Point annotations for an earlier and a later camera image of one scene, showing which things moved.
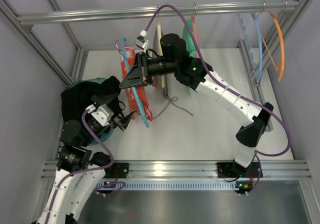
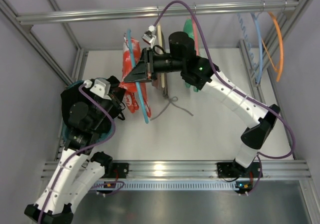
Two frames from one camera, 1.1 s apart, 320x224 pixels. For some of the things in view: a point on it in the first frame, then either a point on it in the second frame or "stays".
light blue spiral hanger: x=248 y=43 stays
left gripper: x=118 y=121 -> x=116 y=94
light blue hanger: x=260 y=54 stays
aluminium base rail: x=196 y=169 stays
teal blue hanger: x=123 y=43 -> x=138 y=84
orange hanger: x=280 y=69 stays
